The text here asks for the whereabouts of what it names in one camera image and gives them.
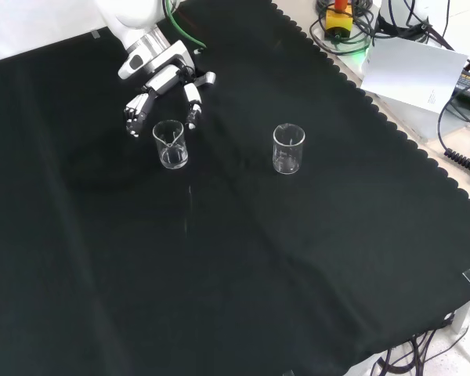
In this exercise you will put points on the clear glass beaker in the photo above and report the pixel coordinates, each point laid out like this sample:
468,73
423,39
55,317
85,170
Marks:
286,165
171,157

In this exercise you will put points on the black bench cloth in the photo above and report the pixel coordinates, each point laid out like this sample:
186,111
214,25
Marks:
235,254

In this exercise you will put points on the pale board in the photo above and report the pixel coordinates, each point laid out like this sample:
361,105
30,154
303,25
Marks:
411,70

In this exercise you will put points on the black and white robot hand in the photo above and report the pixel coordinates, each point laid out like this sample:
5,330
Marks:
164,78

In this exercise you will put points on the white bench bracket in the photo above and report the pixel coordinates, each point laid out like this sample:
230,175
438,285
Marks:
464,317

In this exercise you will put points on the grey tape strip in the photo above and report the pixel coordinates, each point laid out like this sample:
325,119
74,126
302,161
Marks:
95,35

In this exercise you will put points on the yellow stop button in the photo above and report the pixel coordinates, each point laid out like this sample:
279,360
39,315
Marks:
338,21

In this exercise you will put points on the clear glass rod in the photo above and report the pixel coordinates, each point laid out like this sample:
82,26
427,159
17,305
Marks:
186,227

